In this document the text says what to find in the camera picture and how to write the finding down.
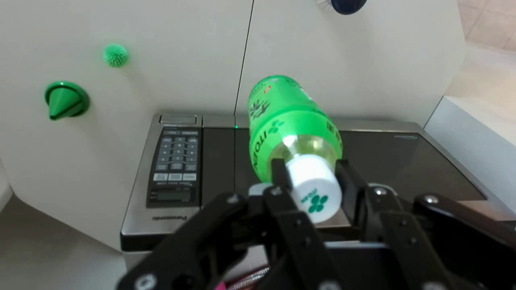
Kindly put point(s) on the green cone toy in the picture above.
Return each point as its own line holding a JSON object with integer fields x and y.
{"x": 65, "y": 100}

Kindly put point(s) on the small green spiky ball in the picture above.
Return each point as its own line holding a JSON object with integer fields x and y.
{"x": 115, "y": 55}

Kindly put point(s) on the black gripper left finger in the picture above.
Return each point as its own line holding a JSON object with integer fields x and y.
{"x": 226, "y": 241}

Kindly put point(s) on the stainless steel microwave oven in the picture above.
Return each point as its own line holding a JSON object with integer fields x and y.
{"x": 220, "y": 161}

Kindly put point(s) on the green plastic bottle white cap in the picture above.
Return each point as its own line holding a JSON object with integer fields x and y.
{"x": 288, "y": 134}

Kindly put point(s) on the dish brush blue knob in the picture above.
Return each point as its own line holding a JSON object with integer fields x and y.
{"x": 347, "y": 3}

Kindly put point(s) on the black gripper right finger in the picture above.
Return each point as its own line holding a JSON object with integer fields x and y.
{"x": 425, "y": 241}

